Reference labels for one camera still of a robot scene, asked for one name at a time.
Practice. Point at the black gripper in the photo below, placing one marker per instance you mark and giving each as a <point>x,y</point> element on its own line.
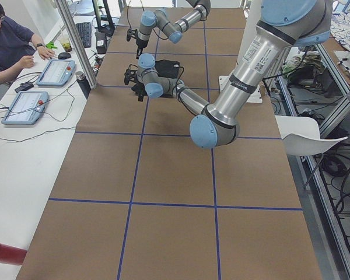
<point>140,44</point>
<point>140,88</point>

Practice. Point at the black printed t-shirt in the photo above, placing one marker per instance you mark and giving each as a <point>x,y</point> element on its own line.
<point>166,68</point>

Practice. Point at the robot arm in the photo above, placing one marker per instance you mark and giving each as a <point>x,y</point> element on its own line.
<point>173,31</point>
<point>282,24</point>

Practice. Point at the black monitor stand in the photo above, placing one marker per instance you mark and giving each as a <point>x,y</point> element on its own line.
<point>103,18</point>

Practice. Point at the black keyboard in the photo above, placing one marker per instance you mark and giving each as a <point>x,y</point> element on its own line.
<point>84,30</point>

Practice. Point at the black water bottle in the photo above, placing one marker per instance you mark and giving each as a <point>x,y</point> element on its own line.
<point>83,83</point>

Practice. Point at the plastic drink cup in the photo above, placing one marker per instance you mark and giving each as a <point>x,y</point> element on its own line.
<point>64,40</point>

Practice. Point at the black computer mouse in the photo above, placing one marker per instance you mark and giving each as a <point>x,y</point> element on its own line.
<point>64,55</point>

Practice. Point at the upper blue teach pendant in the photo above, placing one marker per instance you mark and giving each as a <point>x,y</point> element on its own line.
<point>56,73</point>

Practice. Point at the blue teach pendant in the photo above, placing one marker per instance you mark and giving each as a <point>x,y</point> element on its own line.
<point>26,108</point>
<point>56,73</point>

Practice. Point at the green plastic toy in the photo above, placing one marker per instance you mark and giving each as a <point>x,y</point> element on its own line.
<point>51,45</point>

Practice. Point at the brown table mat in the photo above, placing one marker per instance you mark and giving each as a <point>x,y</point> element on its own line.
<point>136,199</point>

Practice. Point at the lower blue teach pendant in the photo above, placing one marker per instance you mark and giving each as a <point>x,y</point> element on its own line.
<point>26,108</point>

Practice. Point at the black power adapter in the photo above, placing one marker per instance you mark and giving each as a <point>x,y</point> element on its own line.
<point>24,87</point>

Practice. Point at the seated person dark shirt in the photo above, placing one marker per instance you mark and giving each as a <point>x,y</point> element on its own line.
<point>17,47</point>

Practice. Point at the white curved cover plate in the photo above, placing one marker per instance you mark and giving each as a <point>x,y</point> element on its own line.
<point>301,136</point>

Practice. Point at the red cylinder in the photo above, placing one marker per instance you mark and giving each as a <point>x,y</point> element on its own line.
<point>12,255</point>

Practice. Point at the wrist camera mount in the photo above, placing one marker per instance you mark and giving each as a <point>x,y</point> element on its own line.
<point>131,34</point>
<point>130,74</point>

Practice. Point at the aluminium frame post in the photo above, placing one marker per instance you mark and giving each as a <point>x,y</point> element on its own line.
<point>69,24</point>

